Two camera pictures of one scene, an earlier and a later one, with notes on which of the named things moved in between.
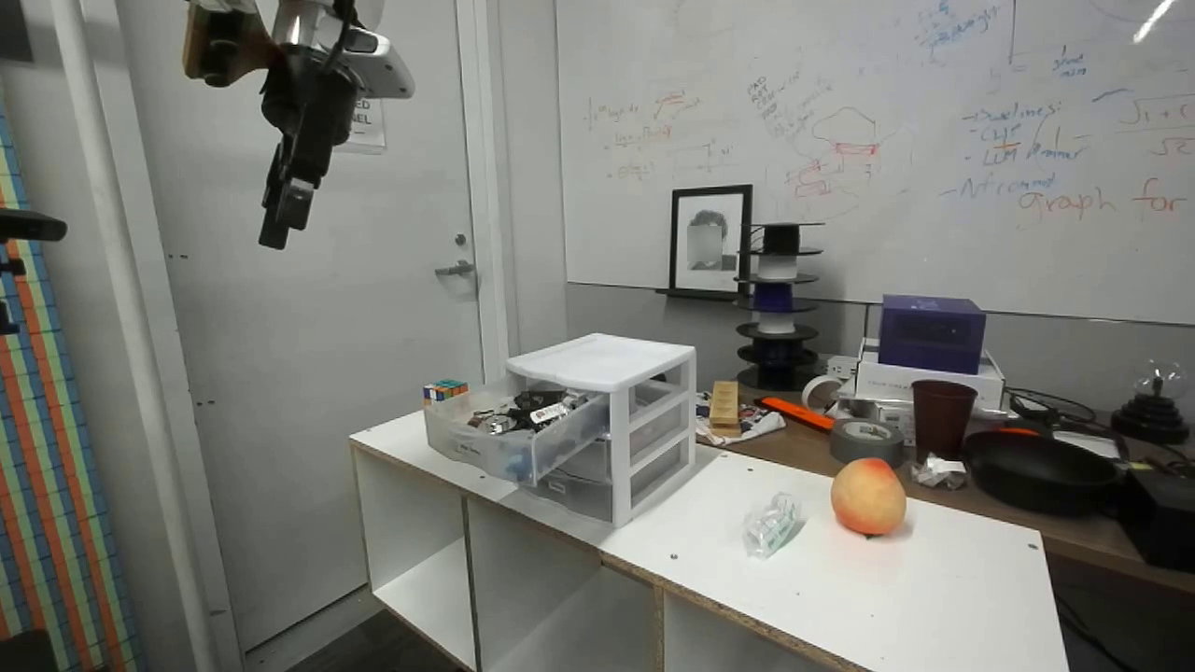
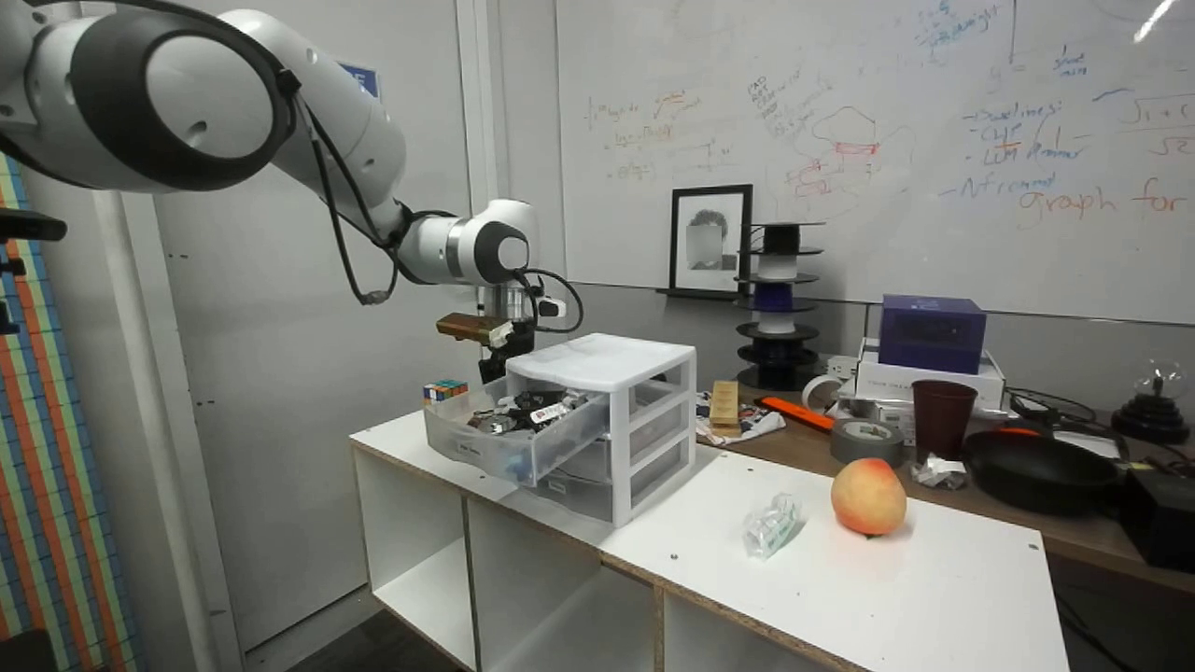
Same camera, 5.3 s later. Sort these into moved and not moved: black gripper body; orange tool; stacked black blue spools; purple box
Moved: black gripper body
Not moved: purple box; stacked black blue spools; orange tool
